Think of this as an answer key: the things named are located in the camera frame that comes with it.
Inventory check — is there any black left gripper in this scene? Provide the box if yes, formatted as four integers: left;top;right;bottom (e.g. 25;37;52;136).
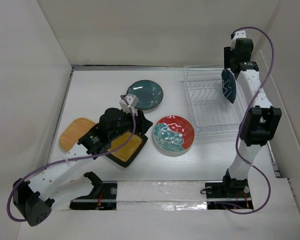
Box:
109;107;152;141

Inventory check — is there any blue leaf-shaped dish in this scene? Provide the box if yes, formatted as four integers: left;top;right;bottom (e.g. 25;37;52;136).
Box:
221;69;237;104

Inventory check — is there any red teal floral plate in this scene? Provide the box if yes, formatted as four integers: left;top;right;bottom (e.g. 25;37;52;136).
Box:
152;115;195;155

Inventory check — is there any teal round plate brown rim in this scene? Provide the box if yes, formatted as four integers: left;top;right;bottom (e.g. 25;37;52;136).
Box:
126;79;164;111

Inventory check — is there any yellow square plate dark rim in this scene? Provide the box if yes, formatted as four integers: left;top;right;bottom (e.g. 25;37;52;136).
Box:
106;132;148;168

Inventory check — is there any woven bamboo tray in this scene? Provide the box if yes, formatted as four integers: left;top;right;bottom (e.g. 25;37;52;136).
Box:
59;117;96;152

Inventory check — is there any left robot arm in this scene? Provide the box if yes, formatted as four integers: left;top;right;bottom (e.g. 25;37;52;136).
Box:
7;107;153;227

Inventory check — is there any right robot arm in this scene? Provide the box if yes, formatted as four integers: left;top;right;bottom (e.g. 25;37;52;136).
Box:
221;37;282;198

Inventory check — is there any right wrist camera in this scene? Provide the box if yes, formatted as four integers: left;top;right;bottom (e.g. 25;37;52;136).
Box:
230;30;247;49

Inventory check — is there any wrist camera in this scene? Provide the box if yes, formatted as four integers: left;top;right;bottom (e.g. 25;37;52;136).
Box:
119;93;139;112
230;30;247;49

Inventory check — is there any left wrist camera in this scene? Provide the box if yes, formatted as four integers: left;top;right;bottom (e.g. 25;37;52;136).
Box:
119;93;139;112

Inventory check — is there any white wire dish rack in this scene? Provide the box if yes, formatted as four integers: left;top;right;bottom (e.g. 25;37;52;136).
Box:
183;65;248;139

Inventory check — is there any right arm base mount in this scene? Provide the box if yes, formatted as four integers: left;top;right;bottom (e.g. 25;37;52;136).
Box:
200;181;254;210

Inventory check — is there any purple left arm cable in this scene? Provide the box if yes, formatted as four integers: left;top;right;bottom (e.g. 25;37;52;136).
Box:
6;94;137;223

